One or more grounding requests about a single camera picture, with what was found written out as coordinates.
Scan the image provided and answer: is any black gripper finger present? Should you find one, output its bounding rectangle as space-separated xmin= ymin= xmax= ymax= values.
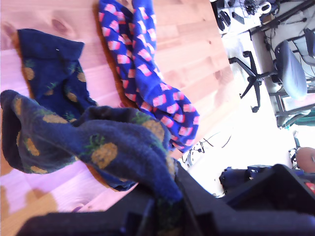
xmin=174 ymin=166 xmax=237 ymax=236
xmin=105 ymin=189 xmax=155 ymax=236
xmin=224 ymin=163 xmax=315 ymax=215

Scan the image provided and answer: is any navy dotted sock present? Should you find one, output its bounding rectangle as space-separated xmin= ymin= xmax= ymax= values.
xmin=0 ymin=89 xmax=184 ymax=202
xmin=16 ymin=28 xmax=99 ymax=122

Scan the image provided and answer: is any blue cupcake pattern sock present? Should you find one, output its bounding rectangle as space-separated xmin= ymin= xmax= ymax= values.
xmin=97 ymin=0 xmax=155 ymax=111
xmin=131 ymin=0 xmax=200 ymax=153

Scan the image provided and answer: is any brown round object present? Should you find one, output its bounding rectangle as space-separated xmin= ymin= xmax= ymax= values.
xmin=294 ymin=147 xmax=315 ymax=171

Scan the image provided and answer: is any grey office chair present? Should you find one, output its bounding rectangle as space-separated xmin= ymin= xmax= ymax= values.
xmin=228 ymin=40 xmax=309 ymax=113

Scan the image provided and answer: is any white cluttered desk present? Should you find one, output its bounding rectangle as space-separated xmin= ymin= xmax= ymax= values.
xmin=210 ymin=0 xmax=283 ymax=35

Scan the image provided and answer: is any black floor cable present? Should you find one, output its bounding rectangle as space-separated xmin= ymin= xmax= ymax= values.
xmin=182 ymin=132 xmax=233 ymax=168

